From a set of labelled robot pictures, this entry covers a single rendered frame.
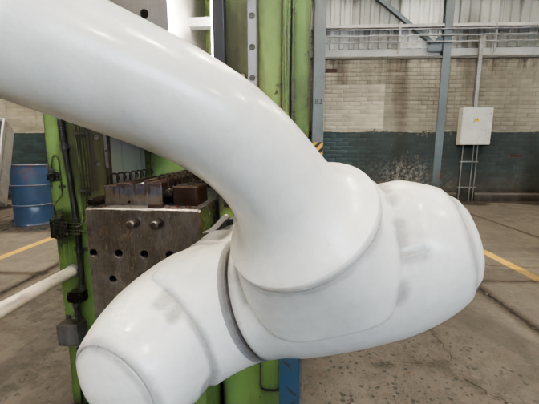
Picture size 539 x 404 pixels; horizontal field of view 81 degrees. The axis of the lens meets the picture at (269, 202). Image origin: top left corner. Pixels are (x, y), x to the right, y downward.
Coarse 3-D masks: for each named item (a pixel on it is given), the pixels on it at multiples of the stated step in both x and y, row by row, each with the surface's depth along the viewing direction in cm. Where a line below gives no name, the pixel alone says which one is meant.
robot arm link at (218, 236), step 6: (210, 234) 38; (216, 234) 37; (222, 234) 37; (228, 234) 37; (204, 240) 35; (210, 240) 35; (216, 240) 35; (222, 240) 35; (228, 240) 36; (192, 246) 35
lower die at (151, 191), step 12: (132, 180) 105; (144, 180) 105; (156, 180) 111; (180, 180) 122; (108, 192) 107; (120, 192) 106; (132, 192) 106; (144, 192) 106; (156, 192) 105; (108, 204) 107; (120, 204) 107; (132, 204) 107; (144, 204) 106
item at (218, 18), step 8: (216, 0) 104; (224, 0) 105; (216, 8) 104; (224, 8) 105; (216, 16) 105; (224, 16) 105; (216, 24) 105; (224, 24) 105; (216, 32) 105; (224, 32) 105; (216, 40) 106; (224, 40) 106; (216, 48) 106; (224, 48) 106; (216, 56) 107; (224, 56) 106
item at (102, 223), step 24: (96, 216) 102; (120, 216) 101; (144, 216) 101; (168, 216) 100; (192, 216) 99; (216, 216) 119; (96, 240) 103; (96, 264) 105; (120, 264) 104; (144, 264) 103; (96, 288) 106; (120, 288) 105; (96, 312) 108
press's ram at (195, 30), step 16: (112, 0) 96; (128, 0) 96; (144, 0) 96; (160, 0) 95; (176, 0) 103; (192, 0) 118; (144, 16) 97; (160, 16) 96; (176, 16) 103; (192, 16) 118; (176, 32) 103; (192, 32) 119
